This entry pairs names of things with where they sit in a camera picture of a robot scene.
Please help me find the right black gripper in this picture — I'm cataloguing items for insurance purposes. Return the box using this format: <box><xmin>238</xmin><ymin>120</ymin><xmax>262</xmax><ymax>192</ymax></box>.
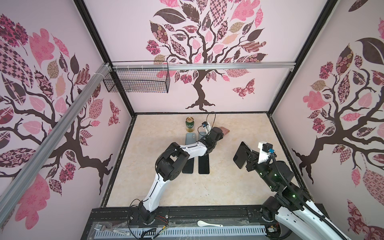
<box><xmin>244</xmin><ymin>147</ymin><xmax>277</xmax><ymax>191</ymax></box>

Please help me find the black phone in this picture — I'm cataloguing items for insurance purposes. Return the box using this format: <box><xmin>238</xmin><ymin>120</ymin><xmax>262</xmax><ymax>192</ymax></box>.
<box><xmin>182</xmin><ymin>158</ymin><xmax>195</xmax><ymax>174</ymax></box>
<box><xmin>233</xmin><ymin>142</ymin><xmax>252</xmax><ymax>169</ymax></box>
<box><xmin>198</xmin><ymin>155</ymin><xmax>210</xmax><ymax>175</ymax></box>

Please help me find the pink phone case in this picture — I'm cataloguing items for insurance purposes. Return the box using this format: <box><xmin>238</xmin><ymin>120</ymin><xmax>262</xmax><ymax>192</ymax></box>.
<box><xmin>220</xmin><ymin>127</ymin><xmax>230</xmax><ymax>136</ymax></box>

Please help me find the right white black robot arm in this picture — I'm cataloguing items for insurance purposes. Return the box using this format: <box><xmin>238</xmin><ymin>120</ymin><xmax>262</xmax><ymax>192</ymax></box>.
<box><xmin>245</xmin><ymin>149</ymin><xmax>349</xmax><ymax>240</ymax></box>

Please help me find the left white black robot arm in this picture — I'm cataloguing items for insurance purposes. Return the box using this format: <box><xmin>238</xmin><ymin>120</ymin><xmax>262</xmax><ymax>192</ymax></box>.
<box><xmin>128</xmin><ymin>127</ymin><xmax>224</xmax><ymax>225</ymax></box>

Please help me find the green gold drink can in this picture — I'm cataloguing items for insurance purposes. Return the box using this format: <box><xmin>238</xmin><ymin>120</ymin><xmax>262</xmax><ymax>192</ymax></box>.
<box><xmin>186</xmin><ymin>117</ymin><xmax>195</xmax><ymax>133</ymax></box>

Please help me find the white plastic spoon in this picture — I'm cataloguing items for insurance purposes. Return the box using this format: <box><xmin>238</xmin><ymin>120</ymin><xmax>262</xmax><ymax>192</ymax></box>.
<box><xmin>197</xmin><ymin>220</ymin><xmax>223</xmax><ymax>228</ymax></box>

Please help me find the silver aluminium bar back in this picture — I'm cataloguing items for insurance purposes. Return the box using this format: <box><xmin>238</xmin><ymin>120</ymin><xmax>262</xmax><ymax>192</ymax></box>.
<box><xmin>113</xmin><ymin>62</ymin><xmax>296</xmax><ymax>71</ymax></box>

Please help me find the silver aluminium bar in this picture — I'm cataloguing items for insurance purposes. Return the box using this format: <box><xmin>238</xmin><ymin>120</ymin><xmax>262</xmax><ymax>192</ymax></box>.
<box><xmin>113</xmin><ymin>62</ymin><xmax>296</xmax><ymax>71</ymax></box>
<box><xmin>1</xmin><ymin>63</ymin><xmax>111</xmax><ymax>224</ymax></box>

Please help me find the silver aluminium bar left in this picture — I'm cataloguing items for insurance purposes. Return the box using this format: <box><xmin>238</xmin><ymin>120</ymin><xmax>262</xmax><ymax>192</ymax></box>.
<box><xmin>1</xmin><ymin>63</ymin><xmax>111</xmax><ymax>224</ymax></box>

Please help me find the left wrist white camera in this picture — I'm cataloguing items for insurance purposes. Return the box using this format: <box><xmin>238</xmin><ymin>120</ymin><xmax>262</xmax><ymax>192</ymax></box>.
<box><xmin>202</xmin><ymin>121</ymin><xmax>211</xmax><ymax>131</ymax></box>

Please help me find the left black thin cable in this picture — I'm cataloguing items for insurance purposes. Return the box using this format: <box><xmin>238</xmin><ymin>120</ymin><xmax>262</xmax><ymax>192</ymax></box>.
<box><xmin>196</xmin><ymin>111</ymin><xmax>217</xmax><ymax>134</ymax></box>

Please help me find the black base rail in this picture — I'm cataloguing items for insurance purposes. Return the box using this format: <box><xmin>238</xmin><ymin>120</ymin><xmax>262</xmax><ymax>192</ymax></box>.
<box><xmin>88</xmin><ymin>205</ymin><xmax>276</xmax><ymax>226</ymax></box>

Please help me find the white slotted cable duct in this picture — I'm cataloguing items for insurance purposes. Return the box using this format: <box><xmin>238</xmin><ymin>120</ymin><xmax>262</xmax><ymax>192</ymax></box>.
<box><xmin>91</xmin><ymin>226</ymin><xmax>267</xmax><ymax>240</ymax></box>

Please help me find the black wire basket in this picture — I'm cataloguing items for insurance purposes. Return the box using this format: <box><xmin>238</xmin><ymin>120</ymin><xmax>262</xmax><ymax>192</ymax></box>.
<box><xmin>103</xmin><ymin>60</ymin><xmax>171</xmax><ymax>93</ymax></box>

